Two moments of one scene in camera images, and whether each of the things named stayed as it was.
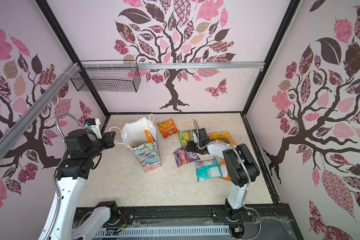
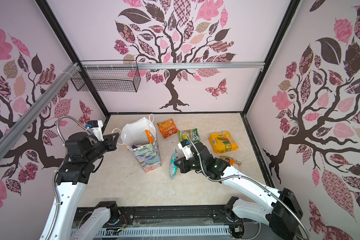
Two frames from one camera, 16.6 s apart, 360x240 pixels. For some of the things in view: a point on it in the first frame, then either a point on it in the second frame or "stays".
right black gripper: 190,147 → 183,166
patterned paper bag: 133,136 stays
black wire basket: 107,75 stays
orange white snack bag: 148,136 stays
